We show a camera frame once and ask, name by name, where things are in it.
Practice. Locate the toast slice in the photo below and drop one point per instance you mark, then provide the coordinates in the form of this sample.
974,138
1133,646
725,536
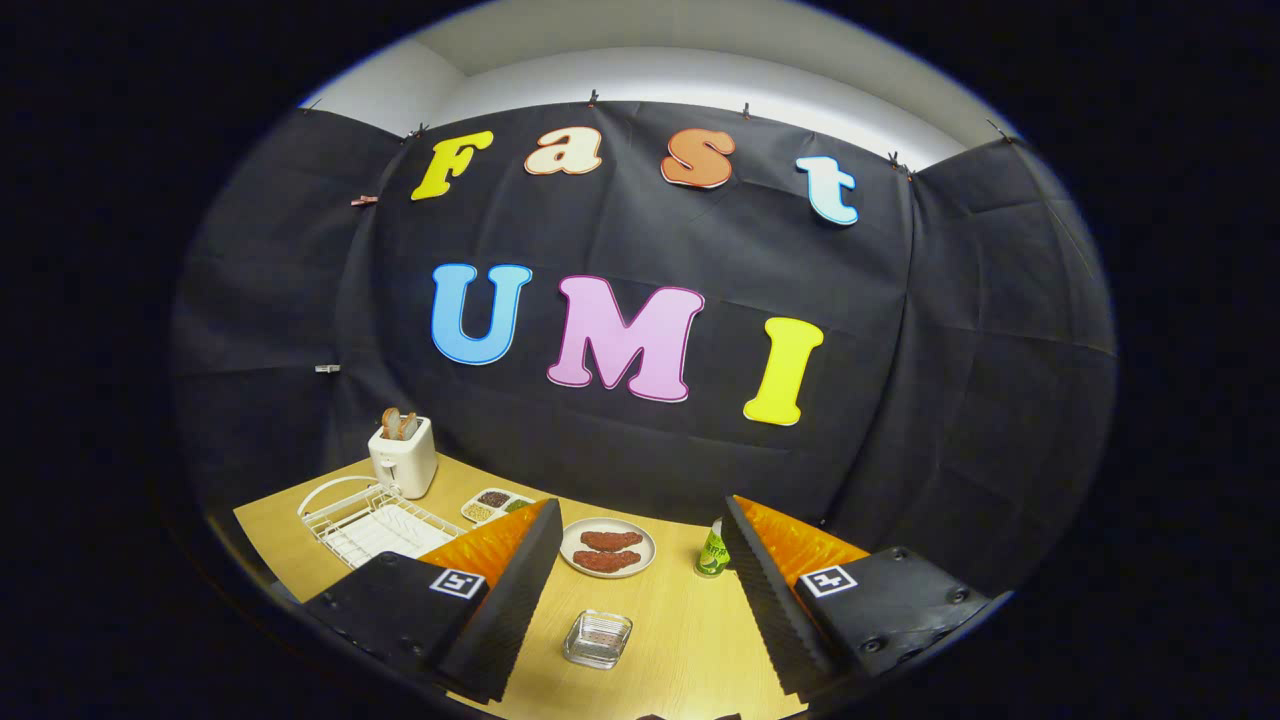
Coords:
390,425
408,426

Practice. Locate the black backdrop cloth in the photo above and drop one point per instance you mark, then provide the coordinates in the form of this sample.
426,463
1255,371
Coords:
640,230

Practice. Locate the white plate with meat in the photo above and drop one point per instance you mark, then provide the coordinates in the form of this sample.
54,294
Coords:
646,545

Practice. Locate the green label drink bottle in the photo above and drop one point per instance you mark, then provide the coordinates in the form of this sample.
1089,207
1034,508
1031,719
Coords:
712,555

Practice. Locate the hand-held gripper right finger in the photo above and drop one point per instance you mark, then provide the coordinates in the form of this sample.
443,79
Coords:
765,600

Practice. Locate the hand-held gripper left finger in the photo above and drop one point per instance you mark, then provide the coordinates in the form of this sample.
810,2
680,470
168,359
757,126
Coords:
515,600

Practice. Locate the white divided bean dish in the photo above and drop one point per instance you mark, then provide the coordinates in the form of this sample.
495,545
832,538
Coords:
497,509

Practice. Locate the red meat piece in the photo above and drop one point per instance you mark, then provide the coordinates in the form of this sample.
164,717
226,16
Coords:
612,541
606,561

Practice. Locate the white toaster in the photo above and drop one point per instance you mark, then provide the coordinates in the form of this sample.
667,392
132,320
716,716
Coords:
405,465

